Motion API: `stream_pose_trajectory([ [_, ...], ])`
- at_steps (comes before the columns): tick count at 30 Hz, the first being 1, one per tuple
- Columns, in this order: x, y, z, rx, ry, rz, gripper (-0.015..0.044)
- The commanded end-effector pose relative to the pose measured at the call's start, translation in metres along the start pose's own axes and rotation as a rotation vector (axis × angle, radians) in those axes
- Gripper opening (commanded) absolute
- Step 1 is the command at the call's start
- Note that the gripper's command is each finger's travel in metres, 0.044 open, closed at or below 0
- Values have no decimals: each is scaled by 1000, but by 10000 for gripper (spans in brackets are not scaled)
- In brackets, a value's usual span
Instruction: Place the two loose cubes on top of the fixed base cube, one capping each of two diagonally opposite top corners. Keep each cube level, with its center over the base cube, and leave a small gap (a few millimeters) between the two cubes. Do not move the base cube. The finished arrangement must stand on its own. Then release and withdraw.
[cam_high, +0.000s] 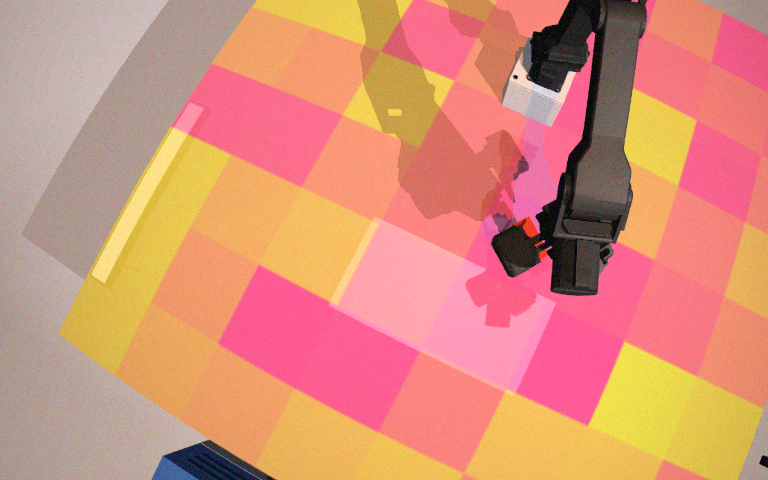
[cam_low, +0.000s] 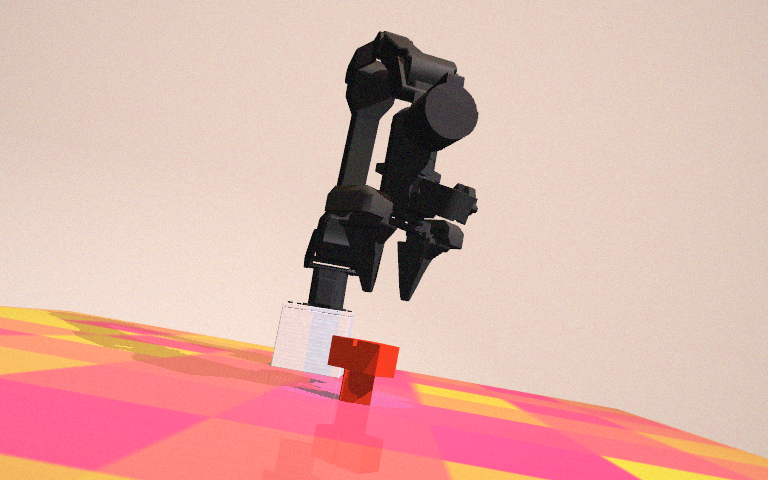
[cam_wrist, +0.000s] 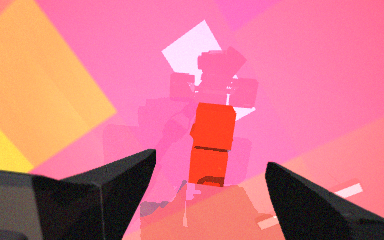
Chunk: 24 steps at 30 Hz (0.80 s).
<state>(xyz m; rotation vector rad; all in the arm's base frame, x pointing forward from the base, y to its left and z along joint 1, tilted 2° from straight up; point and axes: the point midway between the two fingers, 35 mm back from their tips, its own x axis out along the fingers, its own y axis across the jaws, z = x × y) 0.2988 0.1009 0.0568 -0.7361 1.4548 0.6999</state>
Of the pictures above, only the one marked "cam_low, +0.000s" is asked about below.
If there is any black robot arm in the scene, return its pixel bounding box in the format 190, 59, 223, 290
302, 31, 479, 312

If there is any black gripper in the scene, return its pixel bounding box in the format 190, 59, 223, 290
324, 152, 464, 301

